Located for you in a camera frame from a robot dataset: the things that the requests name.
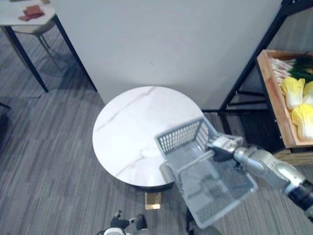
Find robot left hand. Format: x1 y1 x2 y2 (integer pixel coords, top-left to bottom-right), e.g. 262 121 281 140
110 210 147 231

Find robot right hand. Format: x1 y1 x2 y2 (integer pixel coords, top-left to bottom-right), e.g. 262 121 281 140
206 135 244 163

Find grey plastic shopping basket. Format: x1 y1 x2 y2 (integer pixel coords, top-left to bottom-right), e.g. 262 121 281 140
155 117 259 230

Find gold table base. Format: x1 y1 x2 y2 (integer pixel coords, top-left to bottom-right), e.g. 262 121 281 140
145 192 162 211

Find wooden crate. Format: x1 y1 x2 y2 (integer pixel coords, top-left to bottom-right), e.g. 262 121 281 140
256 49 313 149

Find wooden shelf board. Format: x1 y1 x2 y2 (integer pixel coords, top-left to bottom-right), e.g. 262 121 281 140
272 146 313 167

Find yellow napa cabbage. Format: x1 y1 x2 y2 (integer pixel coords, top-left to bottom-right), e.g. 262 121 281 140
291 103 313 142
280 76 307 111
302 80 313 106

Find round white marble table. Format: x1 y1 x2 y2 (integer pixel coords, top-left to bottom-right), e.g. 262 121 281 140
92 86 207 192

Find green onion bundle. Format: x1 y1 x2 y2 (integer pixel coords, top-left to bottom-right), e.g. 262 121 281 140
270 50 313 87

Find beige chair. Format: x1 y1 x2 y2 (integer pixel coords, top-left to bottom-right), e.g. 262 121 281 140
11 14 65 72

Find red meat slices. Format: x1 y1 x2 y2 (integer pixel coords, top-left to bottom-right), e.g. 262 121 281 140
18 4 45 23

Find white table with black legs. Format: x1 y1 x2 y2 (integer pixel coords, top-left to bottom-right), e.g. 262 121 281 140
0 0 98 94

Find black metal shelf frame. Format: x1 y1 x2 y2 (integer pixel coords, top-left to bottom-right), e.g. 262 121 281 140
201 0 313 145

